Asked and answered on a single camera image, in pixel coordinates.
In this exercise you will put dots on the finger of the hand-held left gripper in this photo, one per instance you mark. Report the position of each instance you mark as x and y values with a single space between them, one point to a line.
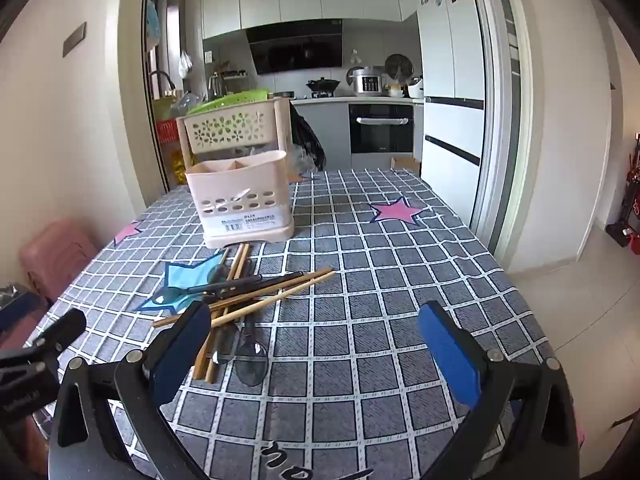
60 330

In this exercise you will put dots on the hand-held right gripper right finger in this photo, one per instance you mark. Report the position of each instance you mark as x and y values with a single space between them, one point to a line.
450 360

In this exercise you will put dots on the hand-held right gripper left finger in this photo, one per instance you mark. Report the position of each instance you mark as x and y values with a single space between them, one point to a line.
182 355

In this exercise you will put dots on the black spoon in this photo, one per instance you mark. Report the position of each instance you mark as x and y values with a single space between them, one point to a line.
167 297
222 352
250 360
218 274

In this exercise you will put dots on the black chopstick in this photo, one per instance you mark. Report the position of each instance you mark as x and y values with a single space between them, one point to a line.
287 276

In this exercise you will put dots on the pink plastic utensil holder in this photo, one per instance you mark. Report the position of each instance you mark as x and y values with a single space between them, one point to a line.
240 220

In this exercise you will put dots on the dark blue object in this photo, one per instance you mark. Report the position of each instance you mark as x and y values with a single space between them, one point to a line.
25 310

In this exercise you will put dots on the pink plastic stool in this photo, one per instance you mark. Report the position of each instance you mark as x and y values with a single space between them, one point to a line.
55 250

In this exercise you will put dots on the grey checkered star tablecloth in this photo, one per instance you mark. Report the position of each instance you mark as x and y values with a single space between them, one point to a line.
350 260

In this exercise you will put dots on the yellow packets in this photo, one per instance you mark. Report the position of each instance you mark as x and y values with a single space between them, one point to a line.
178 167

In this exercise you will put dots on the cardboard box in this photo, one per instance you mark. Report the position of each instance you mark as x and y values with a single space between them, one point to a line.
405 164

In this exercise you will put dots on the beige perforated basket chair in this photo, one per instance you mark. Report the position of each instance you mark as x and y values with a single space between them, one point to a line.
225 146

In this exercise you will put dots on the red plastic basket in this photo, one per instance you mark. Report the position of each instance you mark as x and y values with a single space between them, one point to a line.
167 135

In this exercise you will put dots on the clear plastic bag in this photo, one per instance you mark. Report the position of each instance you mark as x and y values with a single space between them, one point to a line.
300 162

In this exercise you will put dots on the red and black floor items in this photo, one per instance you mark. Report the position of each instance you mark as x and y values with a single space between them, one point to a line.
627 210

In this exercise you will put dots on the black built-in oven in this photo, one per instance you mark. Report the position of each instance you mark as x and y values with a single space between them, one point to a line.
380 132

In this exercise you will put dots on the black plastic bag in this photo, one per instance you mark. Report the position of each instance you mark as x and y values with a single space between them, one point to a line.
310 140

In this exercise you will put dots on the kitchen faucet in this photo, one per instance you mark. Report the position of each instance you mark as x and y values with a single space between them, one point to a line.
161 77

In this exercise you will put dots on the white rice cooker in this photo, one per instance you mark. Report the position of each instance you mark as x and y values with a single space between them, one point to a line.
416 87

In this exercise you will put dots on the white refrigerator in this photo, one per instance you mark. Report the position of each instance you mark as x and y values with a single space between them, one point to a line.
450 85

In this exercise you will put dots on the silver pressure cooker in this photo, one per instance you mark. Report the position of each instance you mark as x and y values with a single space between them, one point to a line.
366 82

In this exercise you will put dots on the black wok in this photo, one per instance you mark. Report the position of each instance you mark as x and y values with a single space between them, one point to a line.
322 85

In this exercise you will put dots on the black range hood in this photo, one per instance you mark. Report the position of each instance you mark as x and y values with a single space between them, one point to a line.
295 50

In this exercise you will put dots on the white sliding door frame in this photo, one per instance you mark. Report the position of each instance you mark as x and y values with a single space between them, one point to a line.
500 110

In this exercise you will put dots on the grey wall switch panel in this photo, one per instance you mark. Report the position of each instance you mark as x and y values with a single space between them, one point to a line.
74 40

